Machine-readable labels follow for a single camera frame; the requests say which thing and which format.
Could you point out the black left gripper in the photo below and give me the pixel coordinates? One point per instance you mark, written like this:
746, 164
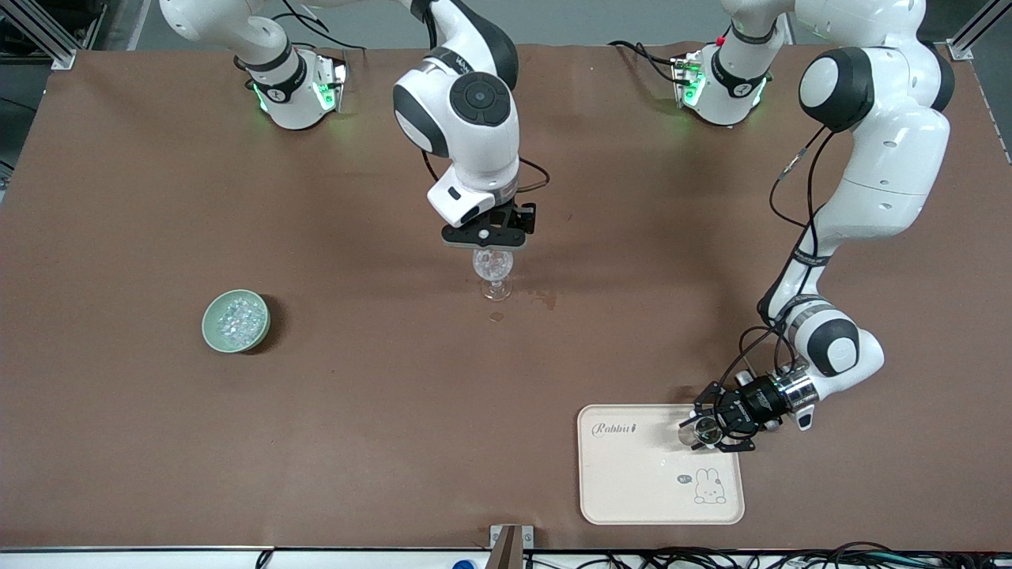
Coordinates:
757, 402

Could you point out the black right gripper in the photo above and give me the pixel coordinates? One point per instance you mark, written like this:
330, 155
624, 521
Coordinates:
522, 216

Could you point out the steel jigger measuring cup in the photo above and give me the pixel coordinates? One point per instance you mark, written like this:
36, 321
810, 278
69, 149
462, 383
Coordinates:
708, 432

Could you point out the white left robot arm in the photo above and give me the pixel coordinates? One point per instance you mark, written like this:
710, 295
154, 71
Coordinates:
893, 158

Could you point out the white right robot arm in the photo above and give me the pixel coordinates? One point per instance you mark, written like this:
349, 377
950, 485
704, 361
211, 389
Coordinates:
474, 118

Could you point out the clear wine glass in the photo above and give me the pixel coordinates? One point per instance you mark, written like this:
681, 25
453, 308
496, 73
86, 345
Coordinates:
494, 276

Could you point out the pile of clear ice cubes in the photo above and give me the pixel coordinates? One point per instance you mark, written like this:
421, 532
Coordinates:
239, 318

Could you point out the cream rabbit print tray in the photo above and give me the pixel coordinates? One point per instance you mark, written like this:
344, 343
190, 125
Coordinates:
632, 482

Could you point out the brown table cover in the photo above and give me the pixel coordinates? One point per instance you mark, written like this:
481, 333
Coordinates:
395, 411

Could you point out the green ceramic bowl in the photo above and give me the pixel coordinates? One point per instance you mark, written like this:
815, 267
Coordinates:
209, 325

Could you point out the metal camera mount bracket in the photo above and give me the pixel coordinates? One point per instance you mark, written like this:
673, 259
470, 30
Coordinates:
506, 545

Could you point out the aluminium frame profile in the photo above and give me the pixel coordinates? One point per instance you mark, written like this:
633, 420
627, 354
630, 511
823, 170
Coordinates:
968, 39
55, 47

